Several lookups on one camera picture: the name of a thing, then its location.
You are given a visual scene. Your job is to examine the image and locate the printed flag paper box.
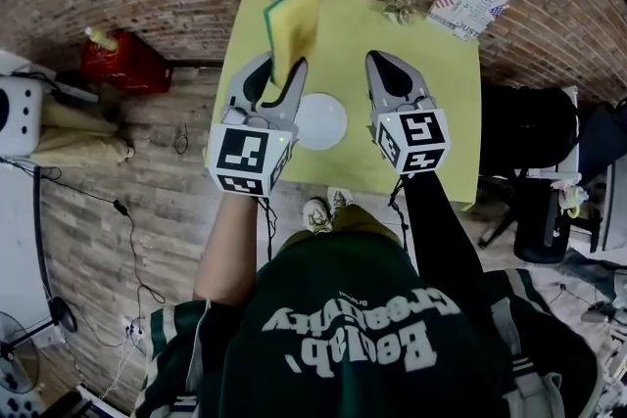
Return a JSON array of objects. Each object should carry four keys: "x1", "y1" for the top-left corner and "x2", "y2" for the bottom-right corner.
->
[{"x1": 424, "y1": 0, "x2": 510, "y2": 43}]

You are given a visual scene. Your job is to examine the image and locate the yellow green table cover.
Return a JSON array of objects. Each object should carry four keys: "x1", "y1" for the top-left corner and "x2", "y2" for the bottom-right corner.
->
[{"x1": 205, "y1": 0, "x2": 484, "y2": 212}]

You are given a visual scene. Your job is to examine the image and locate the yellow green sponge cloth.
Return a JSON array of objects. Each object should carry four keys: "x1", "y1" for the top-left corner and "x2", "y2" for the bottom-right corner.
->
[{"x1": 263, "y1": 0, "x2": 321, "y2": 90}]

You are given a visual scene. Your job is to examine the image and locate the person's left forearm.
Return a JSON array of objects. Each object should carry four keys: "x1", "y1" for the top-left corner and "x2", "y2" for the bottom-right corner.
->
[{"x1": 192, "y1": 193, "x2": 260, "y2": 305}]

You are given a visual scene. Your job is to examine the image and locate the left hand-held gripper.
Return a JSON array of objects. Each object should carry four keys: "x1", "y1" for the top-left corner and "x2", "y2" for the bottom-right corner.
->
[{"x1": 208, "y1": 52, "x2": 310, "y2": 199}]

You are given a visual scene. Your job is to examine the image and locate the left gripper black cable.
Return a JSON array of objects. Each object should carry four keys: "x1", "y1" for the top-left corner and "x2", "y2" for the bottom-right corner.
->
[{"x1": 256, "y1": 196, "x2": 279, "y2": 261}]

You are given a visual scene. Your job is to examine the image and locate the white round plate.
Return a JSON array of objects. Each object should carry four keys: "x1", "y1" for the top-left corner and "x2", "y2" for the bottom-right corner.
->
[{"x1": 293, "y1": 92, "x2": 349, "y2": 151}]

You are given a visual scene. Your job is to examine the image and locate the beige cloth bundle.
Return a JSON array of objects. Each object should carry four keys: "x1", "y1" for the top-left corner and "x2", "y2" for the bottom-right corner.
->
[{"x1": 29, "y1": 98, "x2": 136, "y2": 168}]

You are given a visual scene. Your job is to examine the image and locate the person's olive trousers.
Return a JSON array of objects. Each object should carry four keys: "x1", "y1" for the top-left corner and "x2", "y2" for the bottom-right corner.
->
[{"x1": 286, "y1": 203, "x2": 404, "y2": 255}]

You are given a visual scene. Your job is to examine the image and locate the black floor fan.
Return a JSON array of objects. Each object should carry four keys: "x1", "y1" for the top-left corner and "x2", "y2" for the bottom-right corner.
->
[{"x1": 0, "y1": 296, "x2": 79, "y2": 395}]

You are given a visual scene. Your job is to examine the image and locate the yellow white toy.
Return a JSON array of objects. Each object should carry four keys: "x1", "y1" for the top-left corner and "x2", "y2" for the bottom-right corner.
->
[{"x1": 551, "y1": 180, "x2": 590, "y2": 219}]

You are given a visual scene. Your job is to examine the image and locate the small black cable loop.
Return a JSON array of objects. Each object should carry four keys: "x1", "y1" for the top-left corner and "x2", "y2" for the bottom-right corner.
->
[{"x1": 173, "y1": 120, "x2": 190, "y2": 157}]

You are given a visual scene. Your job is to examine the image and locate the person's white right shoe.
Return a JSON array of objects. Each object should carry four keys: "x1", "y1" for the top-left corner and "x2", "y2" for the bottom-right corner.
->
[{"x1": 326, "y1": 186, "x2": 355, "y2": 217}]

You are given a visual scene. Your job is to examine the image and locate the person's white left shoe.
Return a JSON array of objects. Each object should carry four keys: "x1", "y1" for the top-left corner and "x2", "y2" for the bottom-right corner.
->
[{"x1": 302, "y1": 197, "x2": 334, "y2": 235}]

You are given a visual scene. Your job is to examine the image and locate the person's right forearm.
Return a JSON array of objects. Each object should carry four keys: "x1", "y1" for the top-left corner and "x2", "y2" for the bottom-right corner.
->
[{"x1": 401, "y1": 169, "x2": 487, "y2": 288}]

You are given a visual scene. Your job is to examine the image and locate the person's white shoe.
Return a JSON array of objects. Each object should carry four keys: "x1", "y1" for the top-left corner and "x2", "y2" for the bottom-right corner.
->
[
  {"x1": 302, "y1": 197, "x2": 334, "y2": 235},
  {"x1": 326, "y1": 186, "x2": 355, "y2": 217}
]

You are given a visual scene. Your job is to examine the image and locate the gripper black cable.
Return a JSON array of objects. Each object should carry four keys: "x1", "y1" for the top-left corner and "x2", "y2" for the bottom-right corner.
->
[
  {"x1": 256, "y1": 196, "x2": 279, "y2": 261},
  {"x1": 388, "y1": 174, "x2": 410, "y2": 256}
]

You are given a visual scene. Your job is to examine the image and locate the red plastic crate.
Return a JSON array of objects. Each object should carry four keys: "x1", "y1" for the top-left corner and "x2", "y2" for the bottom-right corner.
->
[{"x1": 79, "y1": 29, "x2": 174, "y2": 96}]

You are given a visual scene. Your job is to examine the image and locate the person's dark green jersey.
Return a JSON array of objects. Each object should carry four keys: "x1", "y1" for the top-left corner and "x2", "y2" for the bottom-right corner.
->
[{"x1": 131, "y1": 229, "x2": 604, "y2": 418}]

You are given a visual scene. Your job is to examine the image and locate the white box appliance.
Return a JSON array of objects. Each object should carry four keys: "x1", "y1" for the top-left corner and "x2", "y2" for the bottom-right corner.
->
[{"x1": 0, "y1": 74, "x2": 45, "y2": 159}]

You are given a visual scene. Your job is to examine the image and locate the black office chair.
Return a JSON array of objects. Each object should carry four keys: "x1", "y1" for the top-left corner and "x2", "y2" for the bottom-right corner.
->
[{"x1": 477, "y1": 84, "x2": 604, "y2": 264}]

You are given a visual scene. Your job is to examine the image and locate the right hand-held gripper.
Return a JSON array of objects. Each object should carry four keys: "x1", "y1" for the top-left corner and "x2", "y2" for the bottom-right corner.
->
[{"x1": 364, "y1": 49, "x2": 452, "y2": 176}]

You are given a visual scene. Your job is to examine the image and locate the black power adapter cable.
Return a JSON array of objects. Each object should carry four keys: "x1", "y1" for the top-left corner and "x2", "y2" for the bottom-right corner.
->
[{"x1": 0, "y1": 156, "x2": 168, "y2": 351}]

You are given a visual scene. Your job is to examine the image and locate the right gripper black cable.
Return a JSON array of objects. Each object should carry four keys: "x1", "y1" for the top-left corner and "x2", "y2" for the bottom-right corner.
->
[{"x1": 388, "y1": 174, "x2": 410, "y2": 256}]

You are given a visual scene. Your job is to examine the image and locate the yellow bottle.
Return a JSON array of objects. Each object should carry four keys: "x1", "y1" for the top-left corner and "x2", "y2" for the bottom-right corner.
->
[{"x1": 84, "y1": 26, "x2": 120, "y2": 53}]

